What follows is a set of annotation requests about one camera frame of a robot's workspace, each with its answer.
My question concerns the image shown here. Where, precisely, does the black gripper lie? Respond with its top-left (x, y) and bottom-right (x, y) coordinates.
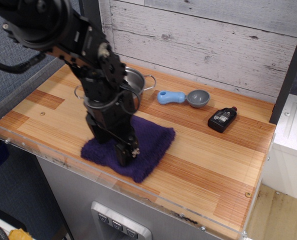
top-left (84, 90), bottom-right (140, 167)

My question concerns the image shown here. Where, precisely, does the purple towel cloth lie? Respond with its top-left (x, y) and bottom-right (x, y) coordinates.
top-left (80, 116), bottom-right (176, 183)

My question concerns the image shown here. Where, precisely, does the stainless steel pot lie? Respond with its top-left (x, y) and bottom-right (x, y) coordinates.
top-left (70, 65), bottom-right (157, 105)

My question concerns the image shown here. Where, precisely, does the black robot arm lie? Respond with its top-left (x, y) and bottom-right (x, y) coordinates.
top-left (0, 0), bottom-right (141, 166)

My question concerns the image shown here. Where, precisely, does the silver dispenser button panel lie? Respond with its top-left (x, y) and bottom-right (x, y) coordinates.
top-left (90, 201), bottom-right (153, 240)

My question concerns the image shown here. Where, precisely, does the blue grey ice cream scoop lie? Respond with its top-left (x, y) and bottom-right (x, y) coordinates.
top-left (157, 89), bottom-right (211, 108)

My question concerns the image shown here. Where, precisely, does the small black bottle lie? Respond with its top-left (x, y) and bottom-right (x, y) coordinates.
top-left (207, 106), bottom-right (238, 133)

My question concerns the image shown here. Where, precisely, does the clear acrylic front guard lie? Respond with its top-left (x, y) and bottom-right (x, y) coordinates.
top-left (0, 126), bottom-right (256, 240)

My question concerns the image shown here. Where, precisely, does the yellow tape object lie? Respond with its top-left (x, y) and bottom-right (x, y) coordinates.
top-left (8, 228), bottom-right (33, 240)

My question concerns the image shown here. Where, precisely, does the white side cabinet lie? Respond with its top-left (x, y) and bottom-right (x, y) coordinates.
top-left (262, 94), bottom-right (297, 199)

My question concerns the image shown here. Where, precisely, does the dark grey left post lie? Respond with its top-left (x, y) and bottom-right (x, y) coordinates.
top-left (78, 0), bottom-right (103, 33)

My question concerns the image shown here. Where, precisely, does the dark grey post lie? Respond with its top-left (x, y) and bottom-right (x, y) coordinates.
top-left (78, 0), bottom-right (103, 33)
top-left (269, 45), bottom-right (297, 125)

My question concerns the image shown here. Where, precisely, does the dark grey right post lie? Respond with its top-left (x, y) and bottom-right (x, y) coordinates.
top-left (269, 45), bottom-right (297, 125)

